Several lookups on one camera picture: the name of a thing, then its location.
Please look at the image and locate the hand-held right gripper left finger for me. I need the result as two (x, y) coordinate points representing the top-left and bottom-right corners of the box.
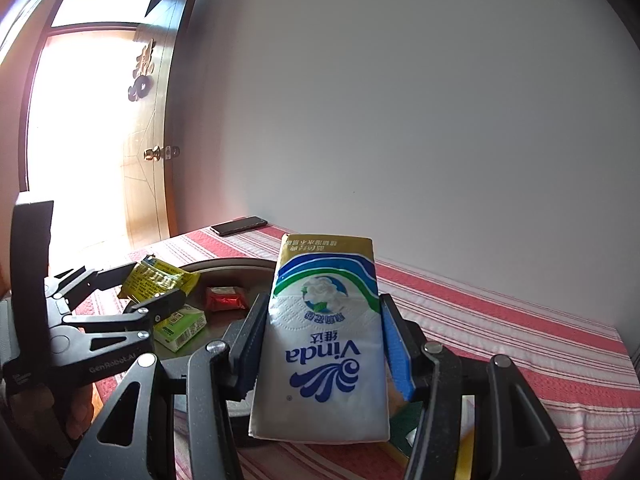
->
(60, 292), (271, 480)

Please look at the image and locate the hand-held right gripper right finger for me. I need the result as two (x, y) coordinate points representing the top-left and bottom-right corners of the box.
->
(379, 294), (583, 480)

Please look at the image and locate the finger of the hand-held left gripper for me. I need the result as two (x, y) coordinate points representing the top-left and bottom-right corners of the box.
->
(46, 265), (127, 312)
(62, 287), (187, 356)

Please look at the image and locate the yellow snack packet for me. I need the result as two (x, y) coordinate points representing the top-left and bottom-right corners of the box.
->
(117, 255), (201, 306)

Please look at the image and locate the green tissue pack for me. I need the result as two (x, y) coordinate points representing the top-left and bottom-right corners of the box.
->
(152, 302), (207, 352)

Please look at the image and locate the red foil packet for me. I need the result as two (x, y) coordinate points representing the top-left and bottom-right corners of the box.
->
(206, 286), (249, 313)

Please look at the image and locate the round metal cookie tin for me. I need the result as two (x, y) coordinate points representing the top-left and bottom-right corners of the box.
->
(150, 257), (281, 448)

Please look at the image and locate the white tissue pack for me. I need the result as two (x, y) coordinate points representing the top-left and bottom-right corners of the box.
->
(248, 232), (392, 445)

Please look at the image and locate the green yellow scrub sponge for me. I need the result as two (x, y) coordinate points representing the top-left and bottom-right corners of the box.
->
(389, 392), (476, 480)

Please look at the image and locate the red white striped blanket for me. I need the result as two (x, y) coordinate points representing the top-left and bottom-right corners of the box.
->
(85, 225), (633, 480)

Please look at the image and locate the black smartphone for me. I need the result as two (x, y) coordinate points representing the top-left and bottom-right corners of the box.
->
(210, 216), (268, 237)

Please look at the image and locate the wooden door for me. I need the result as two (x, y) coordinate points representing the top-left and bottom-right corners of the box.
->
(122, 0), (208, 251)

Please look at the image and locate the brass door knob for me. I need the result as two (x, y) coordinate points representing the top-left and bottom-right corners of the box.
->
(143, 144), (180, 162)

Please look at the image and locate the gold door ornament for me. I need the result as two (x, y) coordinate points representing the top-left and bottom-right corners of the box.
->
(127, 35), (156, 103)

